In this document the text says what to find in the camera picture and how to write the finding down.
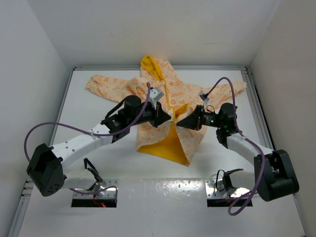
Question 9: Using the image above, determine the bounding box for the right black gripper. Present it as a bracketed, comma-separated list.
[177, 105, 223, 131]

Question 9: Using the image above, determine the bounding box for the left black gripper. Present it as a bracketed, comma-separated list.
[127, 99, 171, 127]

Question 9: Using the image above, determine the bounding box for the orange patterned hooded jacket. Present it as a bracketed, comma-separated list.
[85, 55, 246, 165]

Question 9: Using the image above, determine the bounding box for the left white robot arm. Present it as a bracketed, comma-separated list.
[27, 95, 171, 197]

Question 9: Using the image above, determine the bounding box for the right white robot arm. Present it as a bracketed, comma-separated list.
[176, 103, 299, 201]

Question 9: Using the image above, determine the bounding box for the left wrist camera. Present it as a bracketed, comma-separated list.
[150, 87, 164, 102]

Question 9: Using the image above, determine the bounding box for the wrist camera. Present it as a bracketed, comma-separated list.
[199, 91, 209, 105]
[150, 87, 164, 102]

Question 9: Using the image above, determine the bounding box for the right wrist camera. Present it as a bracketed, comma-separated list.
[199, 91, 209, 105]

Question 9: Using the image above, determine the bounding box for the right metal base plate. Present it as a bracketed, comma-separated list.
[204, 178, 249, 200]

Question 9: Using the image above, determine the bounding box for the metal base plate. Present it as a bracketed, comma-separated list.
[204, 178, 249, 200]
[74, 179, 119, 200]

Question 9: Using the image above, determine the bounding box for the aluminium table frame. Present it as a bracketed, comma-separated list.
[9, 66, 306, 237]

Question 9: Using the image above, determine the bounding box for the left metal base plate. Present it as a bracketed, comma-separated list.
[74, 179, 119, 200]

